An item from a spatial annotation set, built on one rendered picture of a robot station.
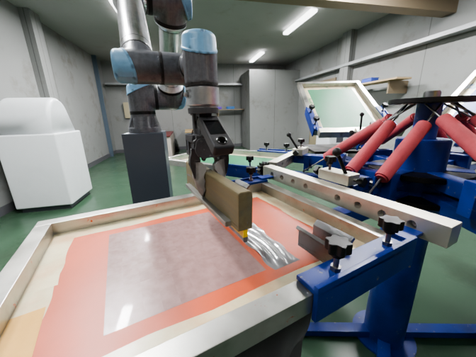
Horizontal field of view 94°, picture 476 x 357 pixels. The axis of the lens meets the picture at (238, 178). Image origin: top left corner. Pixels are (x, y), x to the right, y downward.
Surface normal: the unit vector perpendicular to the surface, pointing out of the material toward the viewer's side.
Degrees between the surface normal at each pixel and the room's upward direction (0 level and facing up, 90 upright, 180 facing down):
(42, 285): 0
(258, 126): 90
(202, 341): 0
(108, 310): 0
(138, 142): 90
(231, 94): 90
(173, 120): 90
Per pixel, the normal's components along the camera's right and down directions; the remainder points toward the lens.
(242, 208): 0.46, 0.23
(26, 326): -0.03, -0.96
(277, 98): 0.22, 0.26
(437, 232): -0.88, 0.15
